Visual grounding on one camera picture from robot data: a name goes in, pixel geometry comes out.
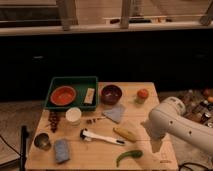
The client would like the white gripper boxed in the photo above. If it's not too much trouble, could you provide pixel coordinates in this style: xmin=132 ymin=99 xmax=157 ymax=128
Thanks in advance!
xmin=141 ymin=119 xmax=164 ymax=140

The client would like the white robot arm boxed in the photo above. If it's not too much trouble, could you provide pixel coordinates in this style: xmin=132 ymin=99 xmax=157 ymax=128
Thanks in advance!
xmin=142 ymin=97 xmax=213 ymax=157

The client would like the dark purple bowl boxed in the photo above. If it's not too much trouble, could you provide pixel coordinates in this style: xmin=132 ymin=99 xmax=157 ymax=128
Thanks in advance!
xmin=101 ymin=85 xmax=122 ymax=105

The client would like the orange bowl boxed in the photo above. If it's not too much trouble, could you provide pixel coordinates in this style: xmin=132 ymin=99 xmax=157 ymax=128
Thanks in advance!
xmin=50 ymin=86 xmax=77 ymax=106

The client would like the orange tomato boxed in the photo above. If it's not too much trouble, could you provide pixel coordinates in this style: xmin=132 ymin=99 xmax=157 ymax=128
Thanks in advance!
xmin=136 ymin=89 xmax=149 ymax=103

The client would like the green chili pepper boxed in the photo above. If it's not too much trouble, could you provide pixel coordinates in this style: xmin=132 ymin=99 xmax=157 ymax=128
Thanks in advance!
xmin=116 ymin=150 xmax=143 ymax=167

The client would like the light blue cloth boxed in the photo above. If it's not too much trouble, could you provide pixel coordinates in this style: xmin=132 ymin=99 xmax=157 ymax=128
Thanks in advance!
xmin=102 ymin=104 xmax=125 ymax=123

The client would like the small brown twig piece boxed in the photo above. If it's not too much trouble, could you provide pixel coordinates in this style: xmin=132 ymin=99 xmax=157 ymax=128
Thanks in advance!
xmin=86 ymin=116 xmax=106 ymax=124

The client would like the small wooden block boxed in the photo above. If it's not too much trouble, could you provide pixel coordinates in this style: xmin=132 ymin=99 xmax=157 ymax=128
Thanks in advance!
xmin=84 ymin=88 xmax=95 ymax=104

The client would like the white cup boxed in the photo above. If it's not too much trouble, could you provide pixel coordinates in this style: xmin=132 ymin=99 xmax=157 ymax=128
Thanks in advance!
xmin=65 ymin=107 xmax=82 ymax=125

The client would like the green plastic tray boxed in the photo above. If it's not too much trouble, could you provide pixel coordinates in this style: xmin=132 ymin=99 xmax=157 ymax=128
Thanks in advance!
xmin=44 ymin=76 xmax=98 ymax=111

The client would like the blue sponge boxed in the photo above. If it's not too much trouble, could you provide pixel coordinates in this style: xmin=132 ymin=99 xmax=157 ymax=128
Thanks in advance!
xmin=54 ymin=139 xmax=70 ymax=163

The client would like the dark red grape bunch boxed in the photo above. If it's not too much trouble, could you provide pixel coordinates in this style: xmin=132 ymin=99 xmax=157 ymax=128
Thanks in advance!
xmin=48 ymin=111 xmax=60 ymax=133

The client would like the small metal cup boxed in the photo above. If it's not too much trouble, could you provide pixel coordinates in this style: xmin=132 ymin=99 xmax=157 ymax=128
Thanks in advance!
xmin=34 ymin=133 xmax=51 ymax=150

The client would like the black pole stand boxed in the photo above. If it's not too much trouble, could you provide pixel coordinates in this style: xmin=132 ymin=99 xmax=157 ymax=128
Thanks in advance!
xmin=19 ymin=125 xmax=29 ymax=171

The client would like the white handled brush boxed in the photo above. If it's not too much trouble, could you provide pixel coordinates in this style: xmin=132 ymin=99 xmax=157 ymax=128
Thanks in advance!
xmin=80 ymin=129 xmax=125 ymax=145

